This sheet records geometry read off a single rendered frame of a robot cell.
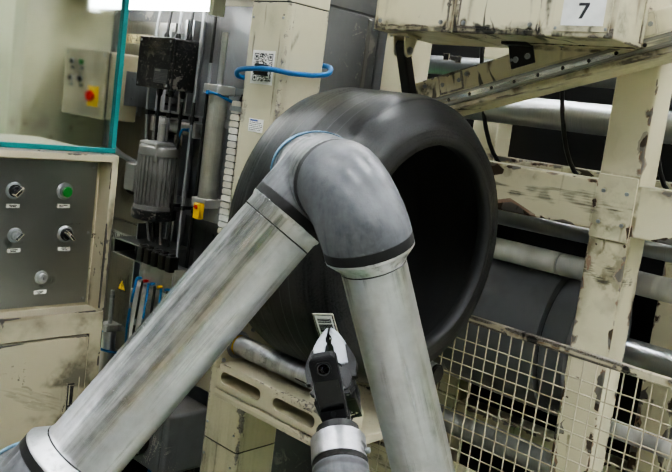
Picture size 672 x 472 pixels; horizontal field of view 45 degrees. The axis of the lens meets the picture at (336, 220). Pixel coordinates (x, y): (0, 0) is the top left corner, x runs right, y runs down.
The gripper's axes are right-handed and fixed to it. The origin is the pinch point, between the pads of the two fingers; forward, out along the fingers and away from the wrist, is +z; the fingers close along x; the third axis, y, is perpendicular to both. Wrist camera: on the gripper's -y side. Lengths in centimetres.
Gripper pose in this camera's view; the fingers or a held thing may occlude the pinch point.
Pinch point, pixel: (328, 331)
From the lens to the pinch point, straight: 147.6
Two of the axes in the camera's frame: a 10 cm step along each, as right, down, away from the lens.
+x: 9.7, -2.0, -1.1
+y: 2.2, 6.9, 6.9
